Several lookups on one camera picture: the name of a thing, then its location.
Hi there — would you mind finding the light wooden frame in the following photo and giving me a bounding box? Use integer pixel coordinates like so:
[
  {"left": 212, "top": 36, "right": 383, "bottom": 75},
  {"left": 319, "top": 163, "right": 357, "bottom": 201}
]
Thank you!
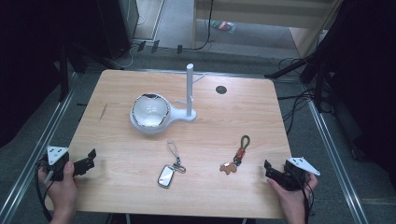
[{"left": 191, "top": 0, "right": 345, "bottom": 59}]

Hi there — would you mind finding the thin black hanging cable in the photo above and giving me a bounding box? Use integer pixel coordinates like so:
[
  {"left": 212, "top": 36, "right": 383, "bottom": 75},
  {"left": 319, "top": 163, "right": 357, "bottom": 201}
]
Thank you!
[{"left": 191, "top": 0, "right": 217, "bottom": 51}]

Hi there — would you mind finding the person's left hand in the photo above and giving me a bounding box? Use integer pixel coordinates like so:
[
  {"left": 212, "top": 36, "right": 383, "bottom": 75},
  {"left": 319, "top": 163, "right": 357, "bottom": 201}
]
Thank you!
[{"left": 37, "top": 161, "right": 78, "bottom": 217}]

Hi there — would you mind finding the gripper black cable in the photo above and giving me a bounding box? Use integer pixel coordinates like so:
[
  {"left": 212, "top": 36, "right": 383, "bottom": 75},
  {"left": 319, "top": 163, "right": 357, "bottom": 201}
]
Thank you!
[
  {"left": 292, "top": 174, "right": 316, "bottom": 224},
  {"left": 34, "top": 158, "right": 53, "bottom": 222}
]

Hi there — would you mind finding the metal floor rail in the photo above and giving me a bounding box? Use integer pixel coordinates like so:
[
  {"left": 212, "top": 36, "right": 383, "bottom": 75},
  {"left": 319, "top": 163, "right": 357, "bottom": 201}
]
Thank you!
[
  {"left": 306, "top": 98, "right": 371, "bottom": 224},
  {"left": 0, "top": 72, "right": 78, "bottom": 224}
]

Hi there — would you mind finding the person's right hand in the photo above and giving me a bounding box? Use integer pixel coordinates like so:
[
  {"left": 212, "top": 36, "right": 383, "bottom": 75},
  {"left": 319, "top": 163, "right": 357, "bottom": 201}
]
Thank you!
[{"left": 266, "top": 172, "right": 319, "bottom": 218}]

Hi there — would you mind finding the brown keychain with green loop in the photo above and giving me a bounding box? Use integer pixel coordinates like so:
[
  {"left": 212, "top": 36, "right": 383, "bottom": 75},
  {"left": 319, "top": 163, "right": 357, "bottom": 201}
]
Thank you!
[{"left": 219, "top": 134, "right": 251, "bottom": 176}]

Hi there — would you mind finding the white cable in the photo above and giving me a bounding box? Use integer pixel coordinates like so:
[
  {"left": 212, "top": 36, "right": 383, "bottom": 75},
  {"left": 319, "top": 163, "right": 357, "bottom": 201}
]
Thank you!
[{"left": 110, "top": 43, "right": 139, "bottom": 70}]

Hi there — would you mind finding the silver keychain with mirror fob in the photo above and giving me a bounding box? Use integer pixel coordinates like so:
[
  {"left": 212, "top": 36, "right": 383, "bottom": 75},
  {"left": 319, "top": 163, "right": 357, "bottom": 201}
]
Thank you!
[{"left": 157, "top": 139, "right": 188, "bottom": 189}]

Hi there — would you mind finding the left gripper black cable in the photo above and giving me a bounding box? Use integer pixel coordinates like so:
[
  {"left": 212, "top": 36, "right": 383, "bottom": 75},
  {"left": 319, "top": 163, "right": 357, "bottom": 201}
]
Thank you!
[{"left": 34, "top": 158, "right": 53, "bottom": 222}]

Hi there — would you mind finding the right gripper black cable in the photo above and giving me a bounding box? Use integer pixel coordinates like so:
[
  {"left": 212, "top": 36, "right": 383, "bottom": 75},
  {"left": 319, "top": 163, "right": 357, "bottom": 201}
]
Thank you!
[{"left": 292, "top": 174, "right": 316, "bottom": 224}]

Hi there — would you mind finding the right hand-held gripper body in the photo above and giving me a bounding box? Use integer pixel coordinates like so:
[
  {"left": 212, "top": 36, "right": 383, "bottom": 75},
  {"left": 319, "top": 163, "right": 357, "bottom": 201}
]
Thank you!
[{"left": 281, "top": 156, "right": 321, "bottom": 191}]

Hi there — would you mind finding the bundle of black cables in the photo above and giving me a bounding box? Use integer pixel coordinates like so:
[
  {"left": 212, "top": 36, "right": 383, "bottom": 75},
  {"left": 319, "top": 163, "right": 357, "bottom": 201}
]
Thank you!
[{"left": 276, "top": 56, "right": 317, "bottom": 136}]

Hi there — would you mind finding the white key stand with pegs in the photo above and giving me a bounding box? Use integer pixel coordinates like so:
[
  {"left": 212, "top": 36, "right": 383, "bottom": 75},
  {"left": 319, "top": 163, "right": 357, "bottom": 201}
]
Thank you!
[{"left": 129, "top": 63, "right": 207, "bottom": 135}]

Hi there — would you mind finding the white bowl with silver rim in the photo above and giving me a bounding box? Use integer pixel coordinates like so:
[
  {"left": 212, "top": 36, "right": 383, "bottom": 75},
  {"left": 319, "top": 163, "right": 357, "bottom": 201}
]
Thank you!
[{"left": 131, "top": 92, "right": 172, "bottom": 129}]

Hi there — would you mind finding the black tripod stand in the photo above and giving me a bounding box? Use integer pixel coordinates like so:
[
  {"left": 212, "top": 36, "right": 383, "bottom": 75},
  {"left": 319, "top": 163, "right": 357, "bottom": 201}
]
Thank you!
[{"left": 264, "top": 46, "right": 335, "bottom": 114}]

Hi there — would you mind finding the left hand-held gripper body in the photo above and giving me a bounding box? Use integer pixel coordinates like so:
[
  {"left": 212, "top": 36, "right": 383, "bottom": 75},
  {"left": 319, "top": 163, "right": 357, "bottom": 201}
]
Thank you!
[{"left": 39, "top": 145, "right": 72, "bottom": 182}]

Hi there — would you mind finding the dark cabinet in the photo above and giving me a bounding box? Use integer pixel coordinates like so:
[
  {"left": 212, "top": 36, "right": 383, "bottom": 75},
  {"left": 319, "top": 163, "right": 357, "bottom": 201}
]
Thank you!
[{"left": 94, "top": 0, "right": 140, "bottom": 61}]

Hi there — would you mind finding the colourful packet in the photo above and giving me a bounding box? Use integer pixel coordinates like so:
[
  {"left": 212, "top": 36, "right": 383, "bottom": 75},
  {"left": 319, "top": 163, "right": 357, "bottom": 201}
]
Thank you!
[{"left": 210, "top": 20, "right": 238, "bottom": 34}]

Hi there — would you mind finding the black upright stand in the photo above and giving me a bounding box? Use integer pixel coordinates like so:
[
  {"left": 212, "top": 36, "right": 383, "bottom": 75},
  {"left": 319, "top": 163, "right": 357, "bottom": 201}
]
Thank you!
[{"left": 58, "top": 43, "right": 71, "bottom": 103}]

